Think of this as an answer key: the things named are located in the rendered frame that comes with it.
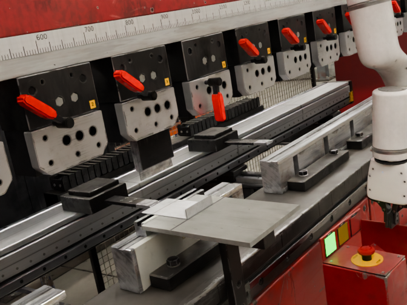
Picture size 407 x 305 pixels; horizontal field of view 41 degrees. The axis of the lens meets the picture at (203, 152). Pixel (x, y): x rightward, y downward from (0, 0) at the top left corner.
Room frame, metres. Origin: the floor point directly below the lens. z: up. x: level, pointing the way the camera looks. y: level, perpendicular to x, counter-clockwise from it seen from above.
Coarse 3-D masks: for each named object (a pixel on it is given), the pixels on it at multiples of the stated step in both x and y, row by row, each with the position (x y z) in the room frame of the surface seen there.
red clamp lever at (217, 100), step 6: (210, 78) 1.19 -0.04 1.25; (216, 78) 1.17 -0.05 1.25; (210, 84) 1.18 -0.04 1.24; (216, 84) 1.17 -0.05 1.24; (216, 90) 1.18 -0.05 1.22; (216, 96) 1.17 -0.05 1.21; (222, 96) 1.18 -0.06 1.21; (216, 102) 1.17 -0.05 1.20; (222, 102) 1.18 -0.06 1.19; (216, 108) 1.18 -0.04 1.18; (222, 108) 1.17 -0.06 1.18; (216, 114) 1.18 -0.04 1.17; (222, 114) 1.17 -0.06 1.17; (216, 120) 1.18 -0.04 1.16; (222, 120) 1.18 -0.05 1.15
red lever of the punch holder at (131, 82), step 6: (114, 72) 0.98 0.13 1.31; (120, 72) 0.97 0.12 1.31; (126, 72) 0.98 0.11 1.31; (120, 78) 0.97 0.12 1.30; (126, 78) 0.97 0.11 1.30; (132, 78) 0.98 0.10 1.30; (126, 84) 0.98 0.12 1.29; (132, 84) 0.98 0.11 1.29; (138, 84) 0.99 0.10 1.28; (132, 90) 1.00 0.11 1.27; (138, 90) 1.00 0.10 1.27; (144, 90) 1.01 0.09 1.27; (138, 96) 1.04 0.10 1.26; (144, 96) 1.02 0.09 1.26; (150, 96) 1.01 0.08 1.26; (156, 96) 1.02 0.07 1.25
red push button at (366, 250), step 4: (360, 248) 1.15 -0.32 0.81; (364, 248) 1.14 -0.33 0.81; (368, 248) 1.14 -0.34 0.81; (372, 248) 1.14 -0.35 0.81; (360, 252) 1.14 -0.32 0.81; (364, 252) 1.13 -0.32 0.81; (368, 252) 1.13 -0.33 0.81; (372, 252) 1.13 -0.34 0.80; (364, 256) 1.14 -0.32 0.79; (368, 256) 1.14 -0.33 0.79; (364, 260) 1.14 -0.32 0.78; (368, 260) 1.14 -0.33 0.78
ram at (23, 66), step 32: (0, 0) 0.86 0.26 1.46; (32, 0) 0.90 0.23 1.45; (64, 0) 0.95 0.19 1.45; (96, 0) 1.00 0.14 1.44; (128, 0) 1.06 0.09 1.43; (160, 0) 1.13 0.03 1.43; (192, 0) 1.21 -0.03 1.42; (224, 0) 1.30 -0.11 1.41; (320, 0) 1.67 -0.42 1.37; (0, 32) 0.85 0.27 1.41; (32, 32) 0.89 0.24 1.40; (160, 32) 1.12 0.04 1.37; (192, 32) 1.19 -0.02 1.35; (0, 64) 0.84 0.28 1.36; (32, 64) 0.88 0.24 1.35; (64, 64) 0.93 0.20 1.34
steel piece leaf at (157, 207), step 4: (164, 200) 1.15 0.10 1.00; (168, 200) 1.15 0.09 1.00; (172, 200) 1.14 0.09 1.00; (156, 204) 1.14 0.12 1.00; (160, 204) 1.13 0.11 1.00; (164, 204) 1.13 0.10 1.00; (168, 204) 1.12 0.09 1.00; (148, 208) 1.12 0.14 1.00; (152, 208) 1.12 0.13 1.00; (156, 208) 1.11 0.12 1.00; (160, 208) 1.11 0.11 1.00; (144, 212) 1.10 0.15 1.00; (148, 212) 1.09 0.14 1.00; (152, 212) 1.09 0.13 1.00
